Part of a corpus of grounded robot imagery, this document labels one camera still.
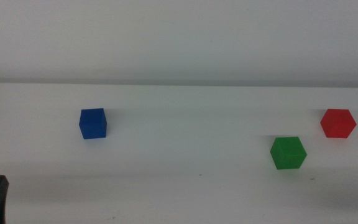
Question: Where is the blue cube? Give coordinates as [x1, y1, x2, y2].
[78, 108, 108, 140]

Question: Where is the green cube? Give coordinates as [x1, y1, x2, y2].
[269, 136, 308, 170]

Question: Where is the red cube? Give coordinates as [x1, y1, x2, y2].
[319, 108, 357, 139]

